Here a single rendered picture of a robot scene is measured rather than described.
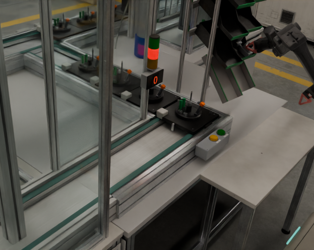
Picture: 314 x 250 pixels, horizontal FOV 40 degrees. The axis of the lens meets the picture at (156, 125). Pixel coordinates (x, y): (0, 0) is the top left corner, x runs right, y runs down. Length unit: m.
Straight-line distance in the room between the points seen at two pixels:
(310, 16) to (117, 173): 4.75
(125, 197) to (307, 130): 1.23
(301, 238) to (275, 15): 4.26
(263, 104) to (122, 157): 1.08
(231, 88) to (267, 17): 4.14
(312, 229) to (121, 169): 1.35
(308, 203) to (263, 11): 3.71
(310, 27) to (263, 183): 4.40
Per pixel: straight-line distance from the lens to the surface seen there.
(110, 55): 1.26
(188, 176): 2.02
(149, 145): 2.09
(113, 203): 1.72
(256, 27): 2.44
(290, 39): 1.85
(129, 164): 1.96
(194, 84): 2.81
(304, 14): 6.29
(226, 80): 2.44
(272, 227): 3.14
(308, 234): 2.78
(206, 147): 2.05
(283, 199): 3.40
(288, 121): 2.60
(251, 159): 2.21
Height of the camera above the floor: 2.14
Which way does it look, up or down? 33 degrees down
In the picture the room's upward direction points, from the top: 5 degrees clockwise
